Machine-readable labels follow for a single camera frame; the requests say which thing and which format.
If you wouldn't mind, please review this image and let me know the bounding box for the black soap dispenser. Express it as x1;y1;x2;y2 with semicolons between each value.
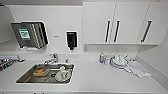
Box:
65;30;78;52

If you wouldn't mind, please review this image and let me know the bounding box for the small dish soap bottle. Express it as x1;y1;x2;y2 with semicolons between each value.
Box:
98;53;105;65

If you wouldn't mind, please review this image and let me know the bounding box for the white cup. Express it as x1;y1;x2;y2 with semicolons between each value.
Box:
57;65;68;76

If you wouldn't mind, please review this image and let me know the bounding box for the chrome sink faucet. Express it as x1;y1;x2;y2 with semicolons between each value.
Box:
42;52;59;66

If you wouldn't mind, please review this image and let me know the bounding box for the stack of white plates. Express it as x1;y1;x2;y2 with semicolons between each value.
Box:
109;54;129;69

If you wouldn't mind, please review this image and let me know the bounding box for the white plate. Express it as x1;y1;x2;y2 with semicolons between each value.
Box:
53;71;71;83

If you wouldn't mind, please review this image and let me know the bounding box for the bowl with orange contents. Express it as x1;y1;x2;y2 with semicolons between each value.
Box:
32;66;51;78

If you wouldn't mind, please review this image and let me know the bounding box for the steel paper towel dispenser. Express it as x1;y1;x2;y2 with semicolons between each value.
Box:
10;20;50;51

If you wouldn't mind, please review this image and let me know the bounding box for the stainless steel sink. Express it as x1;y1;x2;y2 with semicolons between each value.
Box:
15;62;76;85

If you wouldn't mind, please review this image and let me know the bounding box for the countertop dish rack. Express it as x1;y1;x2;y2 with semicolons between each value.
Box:
0;56;25;71

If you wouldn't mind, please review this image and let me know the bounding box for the white wall outlet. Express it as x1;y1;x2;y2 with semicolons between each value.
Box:
83;45;88;53

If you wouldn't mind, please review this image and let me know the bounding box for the white upper wall cabinet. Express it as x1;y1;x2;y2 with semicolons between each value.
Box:
82;1;168;46

